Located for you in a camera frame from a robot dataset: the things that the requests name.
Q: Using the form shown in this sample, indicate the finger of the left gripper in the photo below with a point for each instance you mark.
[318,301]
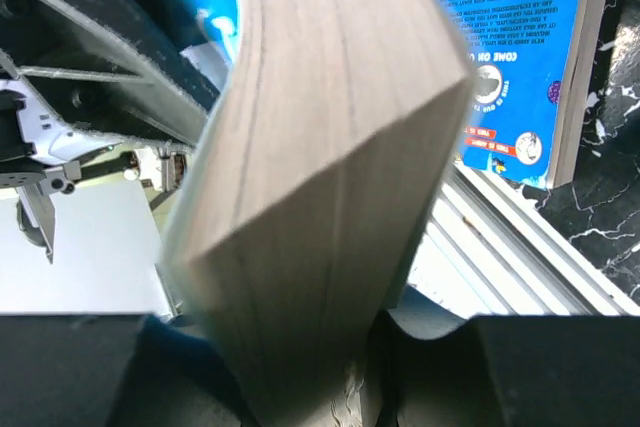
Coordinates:
[98,96]
[120,31]

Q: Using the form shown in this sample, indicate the blue book back cover up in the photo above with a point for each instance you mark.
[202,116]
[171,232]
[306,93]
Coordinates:
[533,61]

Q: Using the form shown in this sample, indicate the blue 26-storey treehouse book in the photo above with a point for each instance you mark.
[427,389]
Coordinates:
[317,166]

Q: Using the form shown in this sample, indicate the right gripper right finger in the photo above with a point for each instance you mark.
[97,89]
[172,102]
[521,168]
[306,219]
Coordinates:
[424,370]

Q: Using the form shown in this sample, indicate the aluminium mounting rail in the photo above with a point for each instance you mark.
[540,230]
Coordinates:
[486,250]

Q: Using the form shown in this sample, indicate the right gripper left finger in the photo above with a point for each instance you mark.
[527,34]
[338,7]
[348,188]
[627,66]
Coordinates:
[112,370]

